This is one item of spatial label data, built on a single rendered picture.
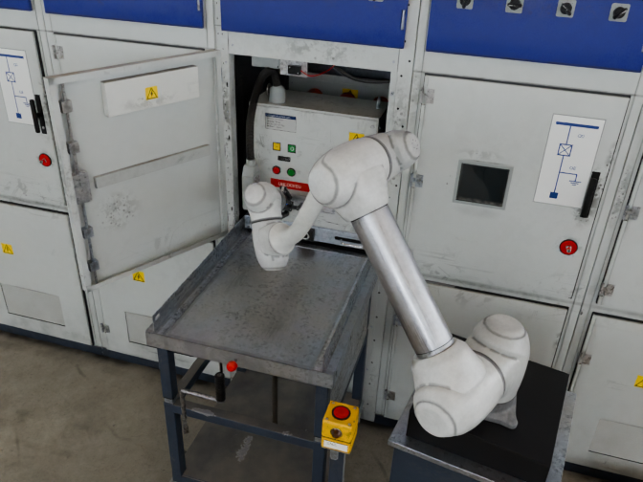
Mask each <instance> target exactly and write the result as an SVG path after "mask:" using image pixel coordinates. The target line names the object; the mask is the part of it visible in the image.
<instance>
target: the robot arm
mask: <svg viewBox="0 0 643 482"><path fill-rule="evenodd" d="M420 151H421V147H420V142H419V141H418V139H417V137H416V136H415V135H413V134H412V133H411V132H410V131H405V130H391V131H388V132H386V133H379V134H373V135H368V136H364V137H361V138H359V139H354V140H350V141H348V142H344V143H342V144H339V145H337V146H335V147H333V148H331V149H330V150H328V151H327V152H326V153H324V154H323V155H322V156H321V157H319V158H318V159H317V161H316V162H315V163H314V164H313V166H312V168H311V169H310V172H309V176H308V185H309V189H310V191H309V193H308V195H307V197H306V199H305V201H304V203H303V205H302V207H301V209H300V211H299V214H298V216H297V217H296V219H295V221H294V223H293V224H292V225H291V226H288V225H287V224H285V223H283V222H282V219H283V218H285V217H287V216H289V211H292V209H296V207H297V206H294V202H292V201H291V200H292V195H291V194H290V192H289V191H288V189H287V186H280V187H279V188H280V190H279V189H277V188H276V187H275V186H273V185H271V184H269V183H266V182H258V183H252V184H249V185H248V186H247V187H246V188H245V190H244V194H243V198H244V203H245V205H246V207H247V210H248V211H249V214H250V217H251V221H252V235H253V242H254V248H255V255H256V258H257V261H258V263H259V264H260V266H261V267H262V268H263V269H264V270H266V271H279V270H282V269H283V268H284V267H285V266H286V265H287V262H288V259H289V253H290V251H291V250H292V249H293V248H294V247H295V244H297V243H298V242H299V241H300V240H301V239H302V238H303V237H304V236H305V235H306V234H307V232H308V231H309V230H310V229H311V227H312V225H313V224H314V222H315V220H316V219H317V217H318V215H319V214H320V212H321V210H322V208H323V206H325V207H327V208H333V209H334V210H335V211H336V212H337V213H338V214H339V215H340V216H341V217H342V218H343V219H344V220H345V221H346V222H351V224H352V226H353V228H354V230H355V231H356V233H357V235H358V237H359V239H360V241H361V243H362V245H363V247H364V249H365V251H366V254H367V256H368V258H369V260H370V262H371V264H372V266H373V268H374V271H375V273H376V274H377V276H378V278H379V280H380V282H381V284H382V286H383V288H384V290H385V292H386V294H387V296H388V299H389V301H390V303H391V305H392V307H393V309H394V311H395V313H396V315H397V317H398V318H399V320H400V322H401V324H402V326H403V328H404V330H405V333H406V335H407V337H408V339H409V341H410V344H411V346H412V348H413V350H414V352H415V355H414V357H413V361H412V365H411V370H412V375H413V381H414V388H415V393H414V395H413V408H414V413H415V416H416V418H417V420H418V422H419V424H420V425H421V426H422V428H423V429H425V430H426V431H427V432H428V433H430V434H431V435H434V436H436V437H453V436H458V435H462V434H464V433H466V432H468V431H470V430H472V429H473V428H475V427H476V426H477V425H478V424H480V423H481V422H482V421H483V420H486V421H489V422H493V423H497V424H500V425H503V426H505V427H508V428H510V429H514V428H516V427H517V424H518V421H517V418H516V403H517V391H518V389H519V387H520V385H521V381H522V379H523V376H524V373H525V370H526V366H527V364H528V360H529V354H530V343H529V338H528V335H527V332H526V330H525V329H524V327H523V326H522V325H521V323H520V322H519V321H517V320H516V319H515V318H512V317H509V316H507V315H502V314H496V315H491V316H488V317H486V318H484V319H482V320H481V321H480V322H479V323H477V324H476V325H475V327H474V328H473V330H472V333H471V335H470V336H469V337H468V338H467V339H466V341H465V342H464V341H463V340H459V339H457V338H453V336H452V334H451V332H450V330H449V328H448V326H447V324H446V322H445V320H444V318H443V317H442V314H441V312H440V310H439V308H438V306H437V304H436V302H435V300H434V298H433V296H432V293H431V291H430V289H429V287H428V285H427V283H426V281H425V279H424V277H423V275H422V274H421V271H420V269H419V267H418V265H417V263H416V261H415V259H414V257H413V255H412V253H411V251H410V248H409V246H408V244H407V242H406V240H405V238H404V236H403V234H402V232H401V231H400V228H399V226H398V224H397V222H396V220H395V218H394V216H393V214H392V212H391V210H390V208H389V206H388V199H389V194H388V181H389V180H390V179H392V178H393V177H395V176H396V175H398V174H399V173H400V172H401V171H403V170H405V169H408V168H409V167H410V166H412V165H413V164H414V163H415V162H416V160H417V159H418V158H419V154H420Z"/></svg>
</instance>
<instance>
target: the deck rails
mask: <svg viewBox="0 0 643 482"><path fill-rule="evenodd" d="M247 237H248V236H245V235H240V221H238V222H237V224H236V225H235V226H234V227H233V228H232V229H231V230H230V231H229V232H228V233H227V235H226V236H225V237H224V238H223V239H222V240H221V241H220V242H219V243H218V244H217V245H216V247H215V248H214V249H213V250H212V251H211V252H210V253H209V254H208V255H207V256H206V258H205V259H204V260H203V261H202V262H201V263H200V264H199V265H198V266H197V267H196V268H195V270H194V271H193V272H192V273H191V274H190V275H189V276H188V277H187V278H186V279H185V281H184V282H183V283H182V284H181V285H180V286H179V287H178V288H177V289H176V290H175V291H174V293H173V294H172V295H171V296H170V297H169V298H168V299H167V300H166V301H165V302H164V304H163V305H162V306H161V307H160V308H159V309H158V310H157V311H156V312H155V313H154V314H153V316H152V321H153V330H154V331H153V334H157V335H161V336H164V335H165V334H166V333H167V331H168V330H169V329H170V328H171V327H172V326H173V324H174V323H175V322H176V321H177V320H178V318H179V317H180V316H181V315H182V314H183V313H184V312H185V311H186V310H187V308H188V307H189V305H190V304H191V303H192V302H193V301H194V299H196V298H197V297H198V296H199V294H200V293H201V292H202V291H203V290H204V289H205V287H206V286H207V285H208V284H209V283H210V281H211V280H212V279H213V278H214V277H215V275H216V274H217V273H218V272H219V271H220V269H221V268H222V267H223V266H224V265H225V264H226V262H227V261H228V260H229V259H230V258H231V256H232V255H233V254H234V253H235V252H236V250H237V249H238V248H239V247H240V246H241V244H242V243H243V242H244V241H245V240H246V239H247ZM371 266H372V264H371V262H370V260H369V258H364V260H363V262H362V264H361V266H360V269H359V271H358V272H357V274H356V276H355V278H354V280H353V283H352V285H351V287H350V289H349V291H348V293H347V295H346V298H345V300H344V303H343V305H342V307H341V309H340V312H339V313H338V315H337V317H336V319H335V321H334V323H333V326H332V328H331V330H330V332H329V334H328V336H327V338H326V341H325V343H324V345H323V347H322V349H321V352H320V353H319V356H318V358H317V360H316V362H315V364H314V366H313V368H312V370H313V371H318V372H322V373H325V371H326V369H327V367H328V364H329V363H330V361H331V359H332V356H333V354H334V352H335V349H336V347H337V345H338V342H339V340H340V338H341V336H342V333H343V331H344V328H345V326H346V324H347V322H348V319H349V317H350V315H351V312H352V310H353V308H354V305H355V303H356V301H357V299H358V296H359V294H360V292H361V290H362V288H363V286H364V284H365V281H366V278H367V275H368V273H369V271H370V269H371ZM158 314H159V316H158V317H157V318H156V320H155V317H156V316H157V315H158Z"/></svg>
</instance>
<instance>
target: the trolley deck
mask: <svg viewBox="0 0 643 482"><path fill-rule="evenodd" d="M363 260H364V259H363V258H360V257H354V256H349V255H343V254H338V253H333V252H324V251H318V250H313V249H307V248H303V247H298V246H295V247H294V248H293V249H292V250H291V251H290V253H289V259H288V262H287V265H286V266H285V267H284V268H283V269H282V270H279V271H266V270H264V269H263V268H262V267H261V266H260V264H259V263H258V261H257V258H256V255H255V248H254V242H253V238H251V237H247V239H246V240H245V241H244V242H243V243H242V244H241V246H240V247H239V248H238V249H237V250H236V252H235V253H234V254H233V255H232V256H231V258H230V259H229V260H228V261H227V262H226V264H225V265H224V266H223V267H222V268H221V269H220V271H219V272H218V273H217V274H216V275H215V277H214V278H213V279H212V280H211V281H210V283H209V284H208V285H207V286H206V287H205V289H204V290H203V291H202V292H201V293H200V294H199V296H198V297H197V298H196V299H194V301H193V302H192V303H191V304H190V305H189V307H188V308H187V310H186V311H185V312H184V313H183V314H182V315H181V316H180V317H179V318H178V320H177V321H176V322H175V323H174V324H173V326H172V327H171V328H170V329H169V330H168V331H167V333H166V334H165V335H164V336H161V335H157V334H153V331H154V330H153V322H152V323H151V324H150V325H149V326H148V327H147V328H146V330H145V337H146V344H147V345H148V346H152V347H157V348H161V349H165V350H168V351H172V352H177V353H181V354H185V355H189V356H193V357H197V358H201V359H205V360H209V361H213V362H221V363H225V364H227V363H228V362H229V361H234V359H237V362H236V363H237V367H241V368H245V369H249V370H253V371H256V372H261V373H265V374H269V375H273V376H277V377H281V378H285V379H289V380H293V381H297V382H302V383H309V384H312V385H316V386H321V387H325V388H329V389H333V388H334V386H335V383H336V381H337V379H338V377H339V374H340V372H341V369H342V367H343V364H344V360H345V358H346V355H347V353H348V351H349V348H350V346H351V343H352V341H353V339H354V337H355V334H356V332H357V329H358V327H359V324H360V322H361V319H362V317H363V314H364V312H365V310H366V306H367V304H368V302H369V299H370V297H371V294H372V292H373V289H374V287H375V284H376V282H377V279H378V276H377V274H376V273H375V271H374V268H373V266H371V269H370V271H369V273H368V275H367V278H366V281H365V284H364V286H363V288H362V290H361V292H360V294H359V296H358V299H357V301H356V303H355V305H354V308H353V310H352V312H351V315H350V317H349V319H348V322H347V324H346V326H345V328H344V331H343V333H342V336H341V338H340V340H339V342H338V345H337V347H336V349H335V352H334V354H333V356H332V359H331V361H330V363H329V364H328V367H327V369H326V371H325V373H322V372H318V371H313V370H312V368H313V366H314V364H315V362H316V360H317V358H318V356H319V353H320V352H321V350H322V347H323V345H324V343H325V341H326V338H327V336H328V334H329V332H330V330H331V328H332V326H333V323H334V321H335V319H336V317H337V315H338V313H339V312H340V309H341V307H342V305H343V303H344V300H345V298H346V295H347V293H348V291H349V289H350V287H351V285H352V283H353V280H354V278H355V276H356V274H357V272H358V271H359V269H360V266H361V264H362V262H363Z"/></svg>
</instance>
